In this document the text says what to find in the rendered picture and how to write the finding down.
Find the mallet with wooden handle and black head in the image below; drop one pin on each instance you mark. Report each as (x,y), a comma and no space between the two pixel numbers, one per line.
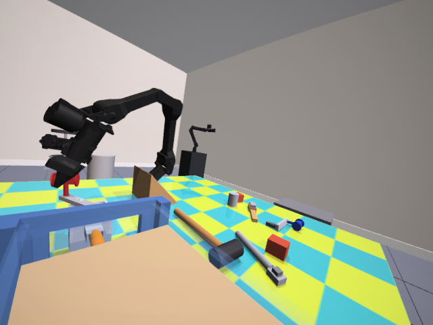
(233,248)

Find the red box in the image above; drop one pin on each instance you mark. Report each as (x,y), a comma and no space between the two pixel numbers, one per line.
(277,246)
(241,197)

